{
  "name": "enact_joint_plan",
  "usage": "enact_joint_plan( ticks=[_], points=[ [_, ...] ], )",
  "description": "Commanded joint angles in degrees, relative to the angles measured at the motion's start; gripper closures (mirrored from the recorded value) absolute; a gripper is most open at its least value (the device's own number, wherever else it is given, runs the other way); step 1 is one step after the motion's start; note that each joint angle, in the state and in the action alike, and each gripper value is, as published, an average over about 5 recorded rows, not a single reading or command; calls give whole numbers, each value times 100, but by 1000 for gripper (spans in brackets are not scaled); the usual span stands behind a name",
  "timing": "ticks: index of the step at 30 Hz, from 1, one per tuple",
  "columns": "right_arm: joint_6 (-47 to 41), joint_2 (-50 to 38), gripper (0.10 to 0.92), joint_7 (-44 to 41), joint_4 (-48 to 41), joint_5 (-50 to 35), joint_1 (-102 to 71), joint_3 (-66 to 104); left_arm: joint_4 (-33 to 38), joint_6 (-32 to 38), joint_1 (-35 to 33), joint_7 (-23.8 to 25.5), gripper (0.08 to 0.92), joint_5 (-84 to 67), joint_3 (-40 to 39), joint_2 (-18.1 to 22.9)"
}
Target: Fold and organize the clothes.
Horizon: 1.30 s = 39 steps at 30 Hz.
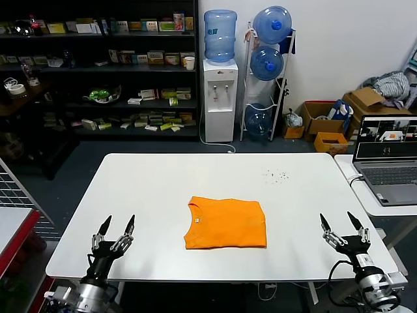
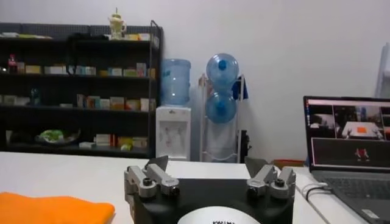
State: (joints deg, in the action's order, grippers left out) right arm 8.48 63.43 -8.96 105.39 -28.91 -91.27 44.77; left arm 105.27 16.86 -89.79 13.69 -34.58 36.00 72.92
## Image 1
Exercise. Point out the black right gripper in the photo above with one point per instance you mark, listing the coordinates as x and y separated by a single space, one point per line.
356 251

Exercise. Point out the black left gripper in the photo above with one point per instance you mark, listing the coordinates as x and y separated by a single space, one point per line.
102 261

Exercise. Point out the orange t-shirt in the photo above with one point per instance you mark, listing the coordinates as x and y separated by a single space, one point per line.
228 225

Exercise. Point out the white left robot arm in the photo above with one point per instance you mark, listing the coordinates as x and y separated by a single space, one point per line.
88 293

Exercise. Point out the grey clothes pile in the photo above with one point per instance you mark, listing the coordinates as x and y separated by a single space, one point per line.
391 83

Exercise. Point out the small white side table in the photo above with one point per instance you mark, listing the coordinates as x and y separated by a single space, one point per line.
368 208

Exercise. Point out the large white table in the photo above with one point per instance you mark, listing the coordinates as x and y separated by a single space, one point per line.
130 176

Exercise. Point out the grey open laptop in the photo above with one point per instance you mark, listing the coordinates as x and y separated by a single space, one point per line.
391 182

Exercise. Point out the yellow cardboard box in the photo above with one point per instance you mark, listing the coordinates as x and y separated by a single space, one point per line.
329 146

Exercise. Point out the open red-rimmed cardboard box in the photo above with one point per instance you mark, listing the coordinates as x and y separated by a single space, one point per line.
322 125

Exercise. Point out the red-edged white table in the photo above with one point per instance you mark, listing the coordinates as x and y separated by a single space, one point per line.
13 225

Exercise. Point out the small orange cardboard box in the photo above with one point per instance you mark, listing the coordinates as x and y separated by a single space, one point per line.
293 132

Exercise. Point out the small white carton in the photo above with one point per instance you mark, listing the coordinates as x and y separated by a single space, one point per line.
88 125

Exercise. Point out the crumpled plastic bag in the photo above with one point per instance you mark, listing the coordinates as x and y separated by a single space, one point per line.
293 120

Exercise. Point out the blue and white bag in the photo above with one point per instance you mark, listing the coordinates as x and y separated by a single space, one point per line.
340 109

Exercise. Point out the flat white box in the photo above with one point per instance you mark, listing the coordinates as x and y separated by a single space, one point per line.
134 101

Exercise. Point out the large flapped cardboard box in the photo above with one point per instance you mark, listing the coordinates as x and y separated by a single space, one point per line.
365 96

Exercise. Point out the bowl with green items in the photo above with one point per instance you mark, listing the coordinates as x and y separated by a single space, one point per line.
101 95

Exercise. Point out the white and red box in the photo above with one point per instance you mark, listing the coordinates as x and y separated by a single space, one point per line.
149 94

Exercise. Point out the white water dispenser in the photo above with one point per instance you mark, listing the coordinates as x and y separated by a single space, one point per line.
220 124

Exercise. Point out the dark brown desk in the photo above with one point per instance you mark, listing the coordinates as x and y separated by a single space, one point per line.
36 93

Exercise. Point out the black shelving unit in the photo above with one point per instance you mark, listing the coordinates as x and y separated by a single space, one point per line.
146 70

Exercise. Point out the white tape roll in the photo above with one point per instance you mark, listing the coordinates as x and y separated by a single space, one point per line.
16 88

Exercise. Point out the tan printed box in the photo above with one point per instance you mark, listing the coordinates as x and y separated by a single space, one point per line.
155 57

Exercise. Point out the dark blue bottle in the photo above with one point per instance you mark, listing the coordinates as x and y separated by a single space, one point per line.
68 59

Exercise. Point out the white and pink box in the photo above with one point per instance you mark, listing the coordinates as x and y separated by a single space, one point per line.
171 59

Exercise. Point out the white paper cup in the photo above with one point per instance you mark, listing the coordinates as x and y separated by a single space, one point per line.
189 63

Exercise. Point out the clear bottle pink label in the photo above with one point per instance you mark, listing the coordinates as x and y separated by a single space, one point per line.
26 71

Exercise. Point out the white metal bottle rack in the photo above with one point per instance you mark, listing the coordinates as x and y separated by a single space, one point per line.
247 65

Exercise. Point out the dark blue cloth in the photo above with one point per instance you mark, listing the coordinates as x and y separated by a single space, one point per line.
288 44

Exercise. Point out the large plain white box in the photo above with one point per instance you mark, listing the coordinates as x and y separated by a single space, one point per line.
85 28

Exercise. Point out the flat yellow box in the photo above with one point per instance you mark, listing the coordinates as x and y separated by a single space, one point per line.
56 27

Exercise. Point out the beige cloth strip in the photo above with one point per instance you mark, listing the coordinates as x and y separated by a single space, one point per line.
249 34

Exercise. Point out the pink printed box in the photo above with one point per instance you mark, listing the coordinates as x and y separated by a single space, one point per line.
178 22

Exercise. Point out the tall yellow box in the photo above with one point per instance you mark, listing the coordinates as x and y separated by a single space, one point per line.
189 23

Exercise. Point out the upright blue water bottle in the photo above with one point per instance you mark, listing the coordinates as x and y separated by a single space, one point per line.
220 36

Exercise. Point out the cola bottle red label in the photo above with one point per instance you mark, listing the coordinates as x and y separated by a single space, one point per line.
32 24

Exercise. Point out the shiny glass bowl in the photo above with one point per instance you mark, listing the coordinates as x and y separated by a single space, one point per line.
22 27

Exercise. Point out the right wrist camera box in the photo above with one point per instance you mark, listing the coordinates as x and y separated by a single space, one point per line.
397 280

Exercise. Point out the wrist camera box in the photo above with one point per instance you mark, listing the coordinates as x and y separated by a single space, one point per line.
397 280
62 291

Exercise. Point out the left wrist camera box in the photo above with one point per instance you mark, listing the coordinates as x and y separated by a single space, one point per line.
62 291

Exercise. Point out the pale grey metal frame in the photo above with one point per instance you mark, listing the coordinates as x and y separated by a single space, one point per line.
413 60

